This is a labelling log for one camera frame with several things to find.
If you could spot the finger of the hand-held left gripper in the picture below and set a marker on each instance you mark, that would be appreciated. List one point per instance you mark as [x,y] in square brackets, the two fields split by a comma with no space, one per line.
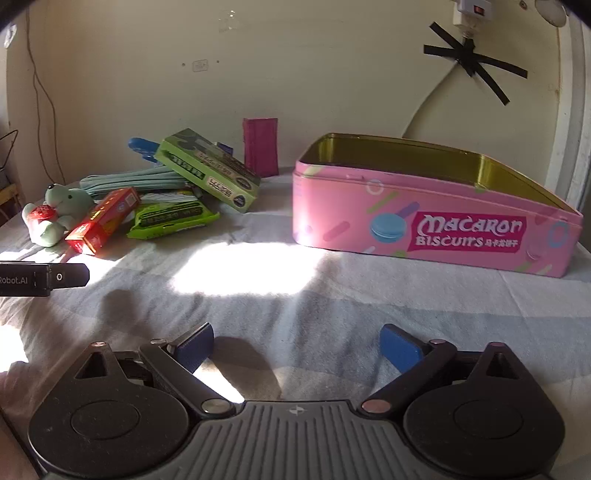
[69,276]

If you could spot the teal pencil case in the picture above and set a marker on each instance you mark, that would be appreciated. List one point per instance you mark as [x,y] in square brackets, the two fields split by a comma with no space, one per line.
[138,177]

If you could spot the small wall sticker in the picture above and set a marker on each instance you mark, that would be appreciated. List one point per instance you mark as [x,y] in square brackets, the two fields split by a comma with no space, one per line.
[200,66]

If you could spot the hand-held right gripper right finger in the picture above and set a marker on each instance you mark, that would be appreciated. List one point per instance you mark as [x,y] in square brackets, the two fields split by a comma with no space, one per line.
[399,348]

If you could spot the black tape cross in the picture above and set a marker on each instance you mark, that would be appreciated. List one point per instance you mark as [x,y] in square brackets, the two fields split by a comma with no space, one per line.
[471,57]

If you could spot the white round wall mount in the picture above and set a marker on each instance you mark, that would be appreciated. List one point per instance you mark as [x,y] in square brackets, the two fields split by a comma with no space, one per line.
[554,11]

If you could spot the clear wall hook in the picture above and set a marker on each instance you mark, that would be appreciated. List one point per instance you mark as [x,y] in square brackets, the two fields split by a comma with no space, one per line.
[226,24]

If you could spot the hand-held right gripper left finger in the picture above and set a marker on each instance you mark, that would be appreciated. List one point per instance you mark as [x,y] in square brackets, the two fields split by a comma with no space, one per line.
[194,348]

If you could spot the white power strip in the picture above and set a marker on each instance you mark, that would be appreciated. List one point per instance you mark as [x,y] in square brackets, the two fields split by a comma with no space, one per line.
[471,11]

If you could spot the green cardboard box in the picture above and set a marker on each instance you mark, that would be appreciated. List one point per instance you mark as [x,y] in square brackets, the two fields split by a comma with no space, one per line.
[207,170]

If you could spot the red cardboard box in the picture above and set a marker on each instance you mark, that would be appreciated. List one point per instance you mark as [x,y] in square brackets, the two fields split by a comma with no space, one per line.
[101,217]

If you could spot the magenta box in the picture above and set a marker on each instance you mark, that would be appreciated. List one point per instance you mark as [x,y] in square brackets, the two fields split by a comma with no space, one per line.
[261,147]

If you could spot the blue polka dot clip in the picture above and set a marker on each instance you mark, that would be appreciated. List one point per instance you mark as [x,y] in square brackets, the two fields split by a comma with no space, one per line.
[143,147]

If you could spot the white window frame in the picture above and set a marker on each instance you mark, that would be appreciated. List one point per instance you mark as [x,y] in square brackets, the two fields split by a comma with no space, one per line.
[570,115]

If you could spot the green plush toy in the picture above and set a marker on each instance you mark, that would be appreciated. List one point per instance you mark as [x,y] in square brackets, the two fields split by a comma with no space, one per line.
[69,203]

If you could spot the pink biscuit tin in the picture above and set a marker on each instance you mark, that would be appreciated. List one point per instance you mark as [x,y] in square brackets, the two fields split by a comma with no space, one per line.
[346,221]

